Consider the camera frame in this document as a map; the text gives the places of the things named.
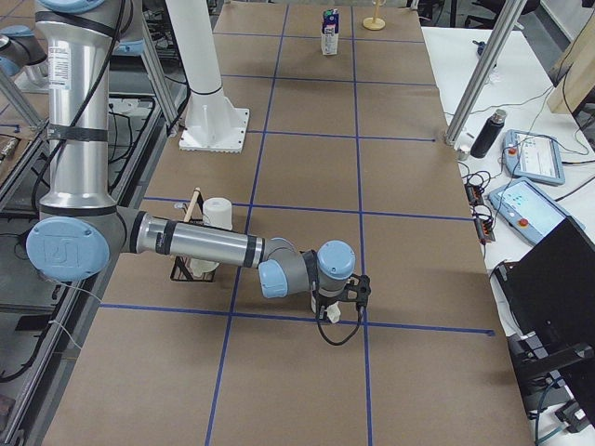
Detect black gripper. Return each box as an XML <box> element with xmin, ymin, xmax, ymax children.
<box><xmin>314</xmin><ymin>292</ymin><xmax>341</xmax><ymax>316</ymax></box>

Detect white handled mug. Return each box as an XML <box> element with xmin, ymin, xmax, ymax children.
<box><xmin>311</xmin><ymin>299</ymin><xmax>341</xmax><ymax>323</ymax></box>

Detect blue white milk carton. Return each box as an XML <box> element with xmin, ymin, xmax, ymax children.
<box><xmin>321</xmin><ymin>8</ymin><xmax>339</xmax><ymax>56</ymax></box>

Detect white cup on rack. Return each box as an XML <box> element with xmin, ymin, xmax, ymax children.
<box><xmin>189</xmin><ymin>258</ymin><xmax>219</xmax><ymax>281</ymax></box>
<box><xmin>203</xmin><ymin>197</ymin><xmax>232</xmax><ymax>230</ymax></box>

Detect brown paper table cover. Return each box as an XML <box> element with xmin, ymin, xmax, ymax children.
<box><xmin>44</xmin><ymin>3</ymin><xmax>531</xmax><ymax>445</ymax></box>

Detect black power strip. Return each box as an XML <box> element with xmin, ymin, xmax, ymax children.
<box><xmin>465</xmin><ymin>184</ymin><xmax>496</xmax><ymax>245</ymax></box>

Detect small silver cylinder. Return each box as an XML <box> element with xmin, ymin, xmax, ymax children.
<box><xmin>456</xmin><ymin>145</ymin><xmax>470</xmax><ymax>162</ymax></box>

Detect near teach pendant tablet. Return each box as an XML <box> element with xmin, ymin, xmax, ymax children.
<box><xmin>487</xmin><ymin>177</ymin><xmax>594</xmax><ymax>245</ymax></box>

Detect teach pendant tablet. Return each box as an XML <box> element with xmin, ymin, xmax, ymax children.
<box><xmin>503</xmin><ymin>129</ymin><xmax>565</xmax><ymax>186</ymax></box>
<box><xmin>487</xmin><ymin>177</ymin><xmax>594</xmax><ymax>245</ymax></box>

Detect black water bottle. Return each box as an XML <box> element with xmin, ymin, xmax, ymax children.
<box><xmin>470</xmin><ymin>109</ymin><xmax>508</xmax><ymax>159</ymax></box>

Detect black laptop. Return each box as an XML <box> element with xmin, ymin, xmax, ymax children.
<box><xmin>495</xmin><ymin>216</ymin><xmax>594</xmax><ymax>346</ymax></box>

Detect far teach pendant tablet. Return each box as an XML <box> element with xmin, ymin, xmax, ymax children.
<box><xmin>503</xmin><ymin>129</ymin><xmax>565</xmax><ymax>186</ymax></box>

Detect wooden mug tree stand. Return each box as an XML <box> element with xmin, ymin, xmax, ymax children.
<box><xmin>362</xmin><ymin>0</ymin><xmax>386</xmax><ymax>31</ymax></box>

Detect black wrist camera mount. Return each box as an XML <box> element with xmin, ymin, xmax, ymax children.
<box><xmin>338</xmin><ymin>274</ymin><xmax>371</xmax><ymax>311</ymax></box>

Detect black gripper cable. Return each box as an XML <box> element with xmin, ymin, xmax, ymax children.
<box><xmin>315</xmin><ymin>301</ymin><xmax>366</xmax><ymax>348</ymax></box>

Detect black wire cup rack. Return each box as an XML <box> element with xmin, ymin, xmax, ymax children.
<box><xmin>169</xmin><ymin>187</ymin><xmax>216</xmax><ymax>282</ymax></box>

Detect white camera mast base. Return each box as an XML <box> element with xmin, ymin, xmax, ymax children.
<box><xmin>167</xmin><ymin>1</ymin><xmax>250</xmax><ymax>153</ymax></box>

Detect aluminium frame post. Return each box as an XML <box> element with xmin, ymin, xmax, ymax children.
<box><xmin>444</xmin><ymin>0</ymin><xmax>527</xmax><ymax>146</ymax></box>

